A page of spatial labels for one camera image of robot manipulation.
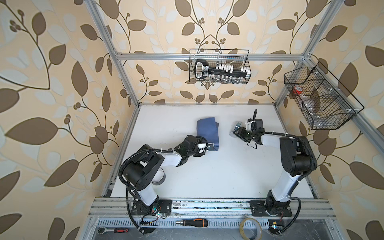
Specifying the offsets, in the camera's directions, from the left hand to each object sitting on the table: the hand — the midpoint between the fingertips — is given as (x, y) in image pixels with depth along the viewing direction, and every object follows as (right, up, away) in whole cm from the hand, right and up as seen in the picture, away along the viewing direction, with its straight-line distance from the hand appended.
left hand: (204, 140), depth 92 cm
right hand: (+22, +3, +7) cm, 23 cm away
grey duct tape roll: (-25, -19, -11) cm, 33 cm away
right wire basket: (+59, +21, -19) cm, 66 cm away
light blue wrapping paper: (+4, +7, +7) cm, 11 cm away
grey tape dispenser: (+22, +8, +11) cm, 26 cm away
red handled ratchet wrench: (-48, -38, -24) cm, 65 cm away
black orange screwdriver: (-4, -36, -22) cm, 42 cm away
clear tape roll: (+21, -39, -23) cm, 49 cm away
